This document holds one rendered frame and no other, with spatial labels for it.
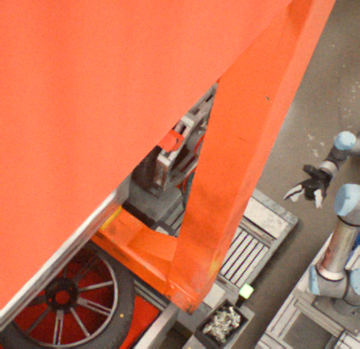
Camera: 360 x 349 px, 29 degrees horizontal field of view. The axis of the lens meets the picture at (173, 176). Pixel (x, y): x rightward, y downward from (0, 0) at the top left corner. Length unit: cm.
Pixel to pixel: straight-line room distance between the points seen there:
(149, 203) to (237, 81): 205
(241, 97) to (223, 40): 164
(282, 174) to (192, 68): 407
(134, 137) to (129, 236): 301
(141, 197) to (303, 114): 127
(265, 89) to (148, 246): 148
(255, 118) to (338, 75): 295
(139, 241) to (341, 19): 255
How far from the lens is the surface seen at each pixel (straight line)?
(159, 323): 333
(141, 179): 314
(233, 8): 16
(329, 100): 461
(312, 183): 289
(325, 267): 281
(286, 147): 433
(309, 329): 366
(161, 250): 301
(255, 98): 177
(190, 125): 296
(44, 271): 286
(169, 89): 15
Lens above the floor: 356
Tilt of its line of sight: 60 degrees down
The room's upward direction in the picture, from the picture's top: 12 degrees clockwise
